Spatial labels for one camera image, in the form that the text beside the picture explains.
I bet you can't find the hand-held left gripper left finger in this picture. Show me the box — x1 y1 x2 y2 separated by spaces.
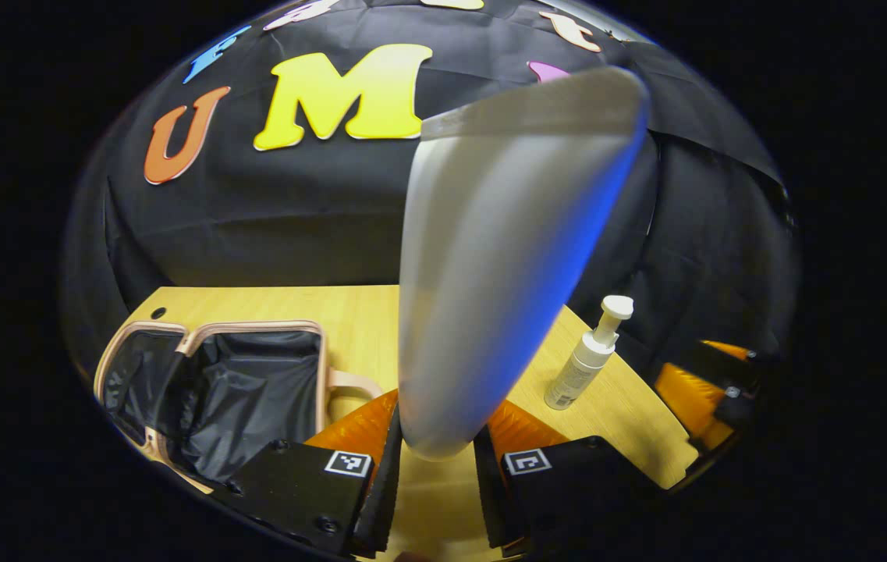
213 389 405 560

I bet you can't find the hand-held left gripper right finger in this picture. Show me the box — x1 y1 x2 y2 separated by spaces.
473 398 666 560

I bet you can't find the white pump bottle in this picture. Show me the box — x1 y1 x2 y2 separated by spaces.
543 294 636 411

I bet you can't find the beige pink hard-shell suitcase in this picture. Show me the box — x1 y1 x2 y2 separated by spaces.
94 318 385 494

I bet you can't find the white squeeze tube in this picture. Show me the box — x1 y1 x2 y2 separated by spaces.
398 65 652 461

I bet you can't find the black backdrop cloth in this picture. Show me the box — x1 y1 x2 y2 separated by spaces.
61 0 799 391

